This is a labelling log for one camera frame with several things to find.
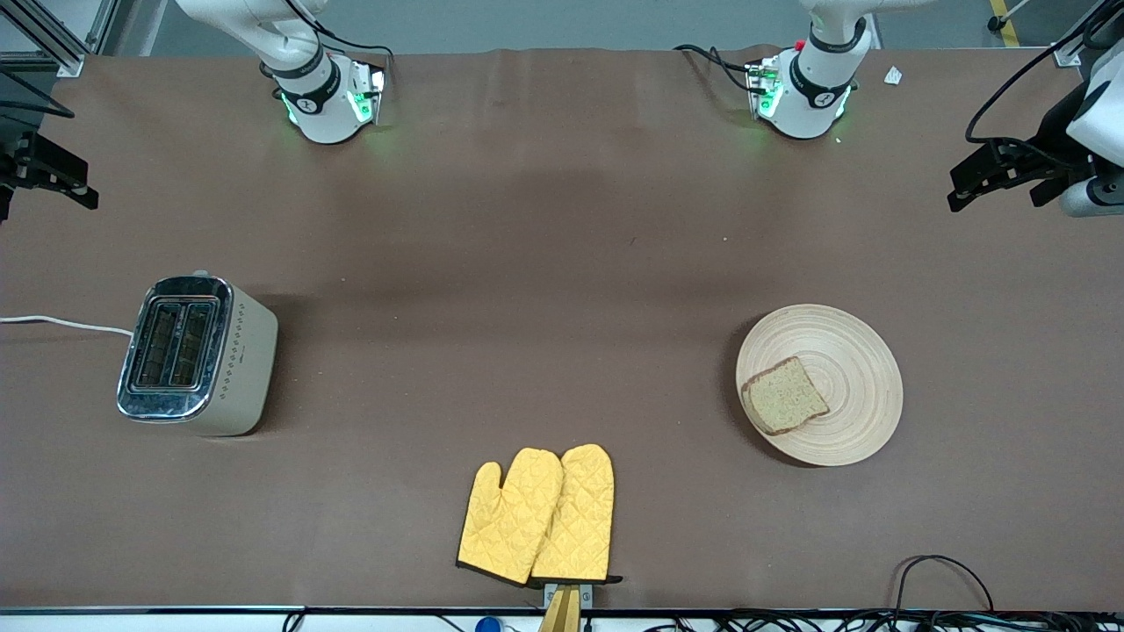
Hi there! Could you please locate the white toaster power cord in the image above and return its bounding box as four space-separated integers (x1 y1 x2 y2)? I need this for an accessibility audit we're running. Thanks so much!
0 314 134 338

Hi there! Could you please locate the aluminium frame profile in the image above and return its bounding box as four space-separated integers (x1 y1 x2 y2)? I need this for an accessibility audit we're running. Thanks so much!
1054 0 1124 68
0 0 119 78

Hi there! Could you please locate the yellow wooden stand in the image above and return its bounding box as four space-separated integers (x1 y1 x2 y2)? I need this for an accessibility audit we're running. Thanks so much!
537 586 582 632

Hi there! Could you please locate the beige chrome two-slot toaster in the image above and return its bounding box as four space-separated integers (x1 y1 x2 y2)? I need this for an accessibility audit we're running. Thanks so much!
116 270 279 438

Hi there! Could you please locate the yellow quilted oven mitt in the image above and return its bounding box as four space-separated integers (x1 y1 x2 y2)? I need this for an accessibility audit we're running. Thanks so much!
530 443 623 585
457 448 565 586

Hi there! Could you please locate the brown table cover cloth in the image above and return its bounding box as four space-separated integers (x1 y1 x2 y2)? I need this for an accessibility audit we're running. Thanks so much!
0 44 1124 613

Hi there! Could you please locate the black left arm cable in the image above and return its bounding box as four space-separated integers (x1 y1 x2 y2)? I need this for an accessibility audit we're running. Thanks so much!
964 0 1124 146

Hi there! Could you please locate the round wooden plate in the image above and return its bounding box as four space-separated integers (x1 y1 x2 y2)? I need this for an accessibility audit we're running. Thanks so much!
735 304 904 468

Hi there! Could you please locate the grey metal bracket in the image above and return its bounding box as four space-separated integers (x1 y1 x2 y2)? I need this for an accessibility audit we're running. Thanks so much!
544 582 594 611

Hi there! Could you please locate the brown bread slice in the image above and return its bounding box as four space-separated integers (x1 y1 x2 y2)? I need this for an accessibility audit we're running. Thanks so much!
740 355 832 437

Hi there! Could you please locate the black cable bundle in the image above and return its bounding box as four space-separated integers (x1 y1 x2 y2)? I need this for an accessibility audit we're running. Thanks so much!
615 608 1124 632

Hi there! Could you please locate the looped black cable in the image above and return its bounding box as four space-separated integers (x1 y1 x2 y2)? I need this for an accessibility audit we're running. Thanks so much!
894 555 995 615

